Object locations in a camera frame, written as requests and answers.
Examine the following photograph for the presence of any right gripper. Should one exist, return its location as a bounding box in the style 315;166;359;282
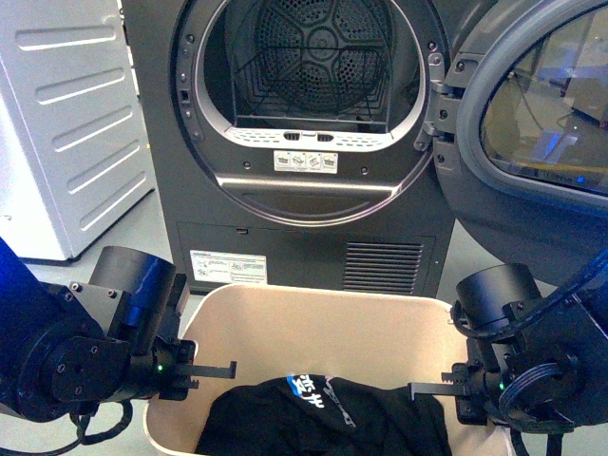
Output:
408;352;504;426

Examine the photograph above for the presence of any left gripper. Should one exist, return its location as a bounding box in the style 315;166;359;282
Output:
130;274;237;401

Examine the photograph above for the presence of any beige plastic laundry hamper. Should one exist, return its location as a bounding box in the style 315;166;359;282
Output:
144;285;513;455

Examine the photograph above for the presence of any black clothing in hamper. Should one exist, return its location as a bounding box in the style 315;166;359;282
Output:
196;374;451;455

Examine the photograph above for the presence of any white dryer rating label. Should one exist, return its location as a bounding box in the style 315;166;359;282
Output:
190;250;268;284

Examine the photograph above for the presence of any white dryer warning label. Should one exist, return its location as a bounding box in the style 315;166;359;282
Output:
274;150;338;174

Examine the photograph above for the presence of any dark grey tumble dryer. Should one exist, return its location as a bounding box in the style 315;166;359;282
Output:
123;1;459;297

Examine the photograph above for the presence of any white appliance side panel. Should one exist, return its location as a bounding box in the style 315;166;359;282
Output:
1;1;155;261

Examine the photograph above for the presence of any round dryer door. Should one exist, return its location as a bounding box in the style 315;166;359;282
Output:
430;1;607;285

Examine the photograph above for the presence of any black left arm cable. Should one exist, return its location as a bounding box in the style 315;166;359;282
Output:
0;398;134;456

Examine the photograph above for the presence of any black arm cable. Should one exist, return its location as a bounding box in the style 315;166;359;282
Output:
448;251;608;456
0;398;134;456

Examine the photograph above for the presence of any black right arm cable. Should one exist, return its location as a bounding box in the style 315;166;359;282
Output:
448;251;608;456

